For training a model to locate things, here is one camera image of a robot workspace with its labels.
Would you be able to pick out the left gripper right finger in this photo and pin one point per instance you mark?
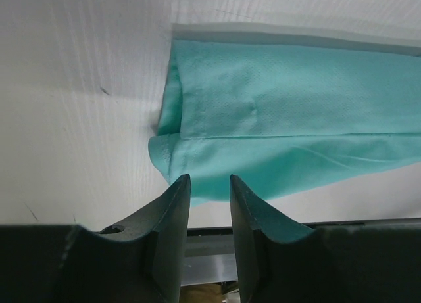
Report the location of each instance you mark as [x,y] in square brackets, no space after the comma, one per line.
[281,260]

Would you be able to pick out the aluminium rail frame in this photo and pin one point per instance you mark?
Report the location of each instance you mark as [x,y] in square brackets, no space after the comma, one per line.
[209,259]

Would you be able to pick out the teal t shirt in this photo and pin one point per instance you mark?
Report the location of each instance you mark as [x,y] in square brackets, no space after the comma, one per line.
[284,118]

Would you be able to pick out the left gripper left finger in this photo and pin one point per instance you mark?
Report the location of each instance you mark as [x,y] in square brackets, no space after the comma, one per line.
[137,259]

